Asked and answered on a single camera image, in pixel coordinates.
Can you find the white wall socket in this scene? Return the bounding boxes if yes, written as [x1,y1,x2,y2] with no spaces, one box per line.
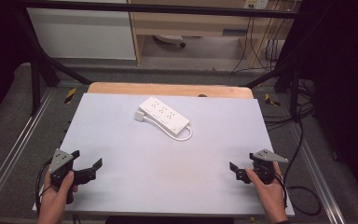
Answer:
[243,0,270,10]

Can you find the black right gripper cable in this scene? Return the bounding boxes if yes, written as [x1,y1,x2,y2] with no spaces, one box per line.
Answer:
[274,104,323,217]

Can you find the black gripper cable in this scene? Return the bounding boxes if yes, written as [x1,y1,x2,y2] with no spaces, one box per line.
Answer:
[34,158,54,216]
[274,104,323,217]

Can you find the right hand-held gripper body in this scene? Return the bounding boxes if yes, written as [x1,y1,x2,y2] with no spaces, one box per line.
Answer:
[249,148,290,185]

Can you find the aluminium rail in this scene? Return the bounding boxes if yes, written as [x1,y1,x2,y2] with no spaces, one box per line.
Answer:
[0,89,54,216]
[291,122,347,224]

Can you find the black curtain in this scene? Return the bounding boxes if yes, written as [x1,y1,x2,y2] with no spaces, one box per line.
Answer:
[0,0,34,130]
[287,0,358,213]

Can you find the black metal frame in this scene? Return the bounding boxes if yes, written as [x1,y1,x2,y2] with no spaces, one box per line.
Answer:
[13,0,316,120]

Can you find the yellow black floor tape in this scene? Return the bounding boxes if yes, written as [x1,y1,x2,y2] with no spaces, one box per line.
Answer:
[63,87,77,105]
[264,92,282,107]

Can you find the white cabinet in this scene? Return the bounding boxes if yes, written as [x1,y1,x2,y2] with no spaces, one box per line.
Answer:
[26,0,137,61]

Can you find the wooden table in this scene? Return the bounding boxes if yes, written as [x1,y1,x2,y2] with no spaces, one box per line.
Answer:
[87,81,255,100]

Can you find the black hanging cables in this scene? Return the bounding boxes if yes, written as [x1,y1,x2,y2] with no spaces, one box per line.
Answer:
[230,8,288,75]

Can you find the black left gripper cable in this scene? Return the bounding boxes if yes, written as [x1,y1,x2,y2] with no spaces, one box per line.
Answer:
[34,158,54,216]

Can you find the white power cord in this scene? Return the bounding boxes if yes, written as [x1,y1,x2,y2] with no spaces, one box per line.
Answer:
[142,116,194,142]

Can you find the person's right hand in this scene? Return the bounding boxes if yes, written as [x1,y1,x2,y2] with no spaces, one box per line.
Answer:
[245,161,288,218]

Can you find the black floor cables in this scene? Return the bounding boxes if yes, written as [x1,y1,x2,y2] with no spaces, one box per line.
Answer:
[262,78,316,133]

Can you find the white chair base with caster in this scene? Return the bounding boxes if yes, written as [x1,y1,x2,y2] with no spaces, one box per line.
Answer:
[153,34,187,49]

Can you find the white power strip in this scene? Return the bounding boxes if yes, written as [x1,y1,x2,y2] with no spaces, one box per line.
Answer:
[138,95,191,135]

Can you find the person's left hand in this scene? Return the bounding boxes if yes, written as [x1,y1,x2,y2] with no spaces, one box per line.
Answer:
[37,170,79,224]

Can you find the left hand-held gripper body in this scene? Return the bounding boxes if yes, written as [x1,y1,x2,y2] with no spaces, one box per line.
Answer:
[48,148,76,205]

